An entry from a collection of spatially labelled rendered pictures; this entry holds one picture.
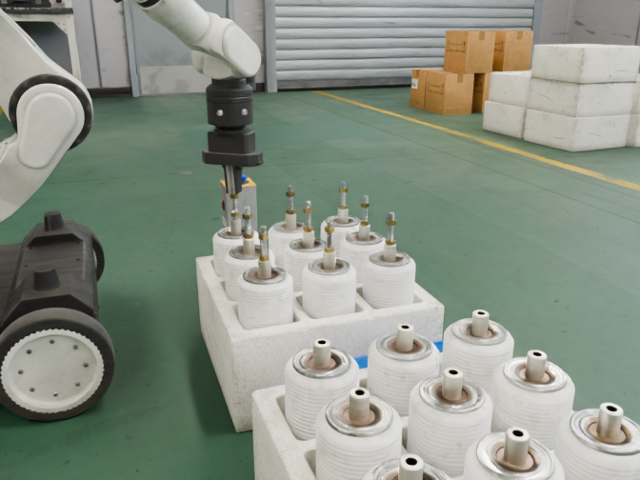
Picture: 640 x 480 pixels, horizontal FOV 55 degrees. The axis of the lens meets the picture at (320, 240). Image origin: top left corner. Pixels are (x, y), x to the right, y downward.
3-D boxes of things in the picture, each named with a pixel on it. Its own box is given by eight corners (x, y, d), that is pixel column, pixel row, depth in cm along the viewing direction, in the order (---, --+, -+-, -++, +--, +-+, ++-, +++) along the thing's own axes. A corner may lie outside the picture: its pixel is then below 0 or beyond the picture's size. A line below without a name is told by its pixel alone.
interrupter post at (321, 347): (316, 371, 77) (316, 348, 75) (310, 362, 79) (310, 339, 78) (333, 368, 77) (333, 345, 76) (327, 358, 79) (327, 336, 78)
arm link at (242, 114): (270, 160, 123) (269, 99, 119) (251, 170, 114) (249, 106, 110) (214, 155, 126) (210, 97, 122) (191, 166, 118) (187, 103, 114)
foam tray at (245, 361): (236, 433, 104) (231, 340, 98) (200, 330, 138) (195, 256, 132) (438, 390, 116) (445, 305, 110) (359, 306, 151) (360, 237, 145)
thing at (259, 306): (294, 381, 107) (293, 286, 100) (239, 383, 106) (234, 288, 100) (292, 352, 116) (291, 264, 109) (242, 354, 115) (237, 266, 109)
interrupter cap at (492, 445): (506, 496, 56) (507, 490, 56) (461, 446, 63) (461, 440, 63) (571, 476, 59) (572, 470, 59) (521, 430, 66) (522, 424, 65)
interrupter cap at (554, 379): (529, 400, 71) (529, 395, 71) (490, 368, 77) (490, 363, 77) (580, 388, 73) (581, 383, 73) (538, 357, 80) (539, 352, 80)
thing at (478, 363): (458, 467, 86) (469, 354, 80) (424, 427, 94) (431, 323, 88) (514, 451, 89) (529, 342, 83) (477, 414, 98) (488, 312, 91)
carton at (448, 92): (470, 113, 465) (474, 72, 455) (443, 115, 458) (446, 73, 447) (450, 109, 492) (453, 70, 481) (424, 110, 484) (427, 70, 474)
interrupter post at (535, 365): (531, 384, 74) (535, 360, 73) (519, 374, 76) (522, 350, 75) (548, 380, 75) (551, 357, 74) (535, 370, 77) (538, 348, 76)
